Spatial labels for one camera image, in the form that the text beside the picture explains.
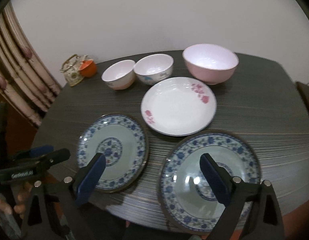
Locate white pink ribbed bowl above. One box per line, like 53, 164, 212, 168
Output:
101, 60, 135, 90

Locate large pink bowl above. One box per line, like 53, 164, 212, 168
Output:
182, 43, 239, 85

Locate orange teacup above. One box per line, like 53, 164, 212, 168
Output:
78, 60, 97, 77

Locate green fuzzy left sleeve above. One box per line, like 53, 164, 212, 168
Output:
0, 189, 22, 239

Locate small blue floral plate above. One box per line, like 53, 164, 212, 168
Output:
77, 113, 150, 193

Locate white plate pink flowers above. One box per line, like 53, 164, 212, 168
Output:
140, 77, 217, 137

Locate large blue floral plate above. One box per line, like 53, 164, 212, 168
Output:
157, 129, 261, 235

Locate floral ceramic teapot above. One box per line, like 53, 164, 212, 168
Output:
60, 54, 88, 87

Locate person left hand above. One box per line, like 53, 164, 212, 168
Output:
13, 182, 33, 219

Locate striped floral curtain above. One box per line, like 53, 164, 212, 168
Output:
0, 2, 61, 127

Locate white bowl blue print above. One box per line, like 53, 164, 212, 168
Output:
133, 54, 174, 86

